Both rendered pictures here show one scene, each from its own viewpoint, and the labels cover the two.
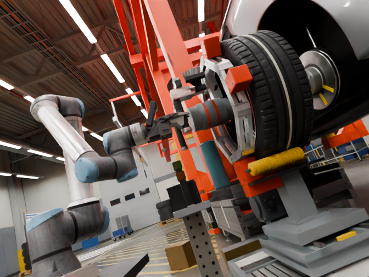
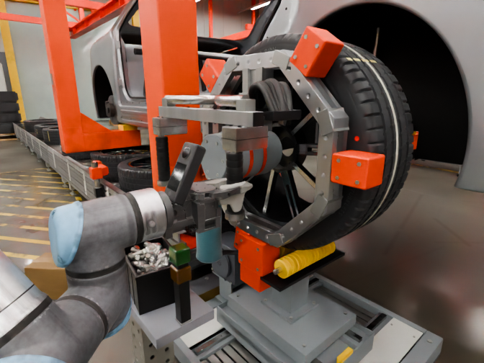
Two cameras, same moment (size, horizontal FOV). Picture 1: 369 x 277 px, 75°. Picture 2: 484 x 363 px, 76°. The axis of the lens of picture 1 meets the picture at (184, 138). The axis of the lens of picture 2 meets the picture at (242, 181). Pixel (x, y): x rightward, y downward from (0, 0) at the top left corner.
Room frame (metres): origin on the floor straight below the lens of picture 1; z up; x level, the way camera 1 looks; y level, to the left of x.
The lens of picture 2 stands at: (0.46, 0.32, 1.01)
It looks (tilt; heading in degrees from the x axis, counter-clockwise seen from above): 16 degrees down; 327
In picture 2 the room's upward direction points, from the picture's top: straight up
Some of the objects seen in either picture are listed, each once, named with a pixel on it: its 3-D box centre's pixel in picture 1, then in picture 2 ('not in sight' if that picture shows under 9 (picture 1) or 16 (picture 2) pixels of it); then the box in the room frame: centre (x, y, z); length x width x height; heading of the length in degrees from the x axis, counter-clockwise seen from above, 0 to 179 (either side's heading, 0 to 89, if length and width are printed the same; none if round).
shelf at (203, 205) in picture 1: (189, 209); (151, 289); (1.31, 0.10, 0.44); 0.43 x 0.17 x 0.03; 7
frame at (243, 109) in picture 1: (222, 110); (260, 150); (1.21, -0.23, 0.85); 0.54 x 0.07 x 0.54; 7
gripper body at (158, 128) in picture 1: (157, 129); (187, 207); (1.00, 0.10, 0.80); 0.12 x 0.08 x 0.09; 97
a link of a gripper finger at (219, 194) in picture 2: (168, 118); (219, 192); (0.98, 0.03, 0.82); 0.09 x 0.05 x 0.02; 89
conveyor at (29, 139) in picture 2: not in sight; (42, 133); (8.63, 0.25, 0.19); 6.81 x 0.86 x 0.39; 7
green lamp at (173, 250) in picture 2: (177, 165); (179, 253); (1.11, 0.07, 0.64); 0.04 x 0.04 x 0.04; 7
